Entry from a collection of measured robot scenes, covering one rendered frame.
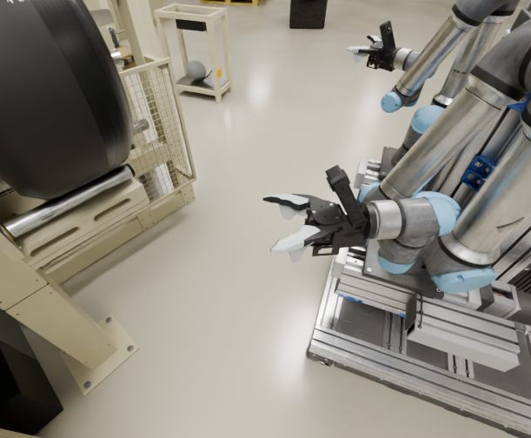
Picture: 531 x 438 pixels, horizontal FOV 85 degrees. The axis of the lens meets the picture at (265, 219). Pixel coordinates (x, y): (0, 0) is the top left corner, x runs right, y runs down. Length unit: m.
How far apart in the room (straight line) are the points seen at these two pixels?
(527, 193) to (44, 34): 0.86
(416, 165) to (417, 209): 0.13
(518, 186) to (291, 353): 1.18
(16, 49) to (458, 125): 0.78
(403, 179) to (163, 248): 1.53
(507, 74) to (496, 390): 1.17
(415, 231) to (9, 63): 0.76
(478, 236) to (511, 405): 0.93
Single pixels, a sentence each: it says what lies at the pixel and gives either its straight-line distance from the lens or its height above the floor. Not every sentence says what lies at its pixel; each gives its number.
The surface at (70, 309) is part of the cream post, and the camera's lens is 1.31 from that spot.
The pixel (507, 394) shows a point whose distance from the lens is 1.54.
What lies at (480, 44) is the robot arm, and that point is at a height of 1.15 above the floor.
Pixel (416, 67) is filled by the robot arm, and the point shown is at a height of 1.08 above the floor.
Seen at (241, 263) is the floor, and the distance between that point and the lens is 1.76.
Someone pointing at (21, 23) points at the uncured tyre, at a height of 1.32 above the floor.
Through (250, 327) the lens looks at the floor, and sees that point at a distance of 1.57.
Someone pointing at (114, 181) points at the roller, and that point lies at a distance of 0.96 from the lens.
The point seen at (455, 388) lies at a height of 0.23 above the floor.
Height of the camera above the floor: 1.45
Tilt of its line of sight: 47 degrees down
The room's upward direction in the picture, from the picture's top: straight up
